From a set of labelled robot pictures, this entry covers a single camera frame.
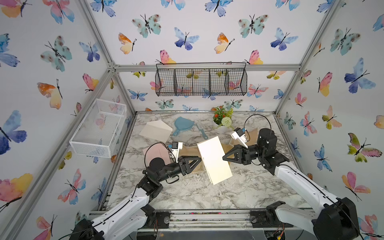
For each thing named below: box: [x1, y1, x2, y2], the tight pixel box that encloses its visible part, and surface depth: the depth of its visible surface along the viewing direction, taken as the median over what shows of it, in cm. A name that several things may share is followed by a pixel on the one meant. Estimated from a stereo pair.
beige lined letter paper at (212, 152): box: [197, 136, 233, 185], surface depth 64 cm
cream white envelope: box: [139, 119, 173, 143], surface depth 113 cm
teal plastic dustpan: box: [173, 116, 195, 136], surface depth 116 cm
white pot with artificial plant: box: [212, 105, 235, 134], surface depth 100 cm
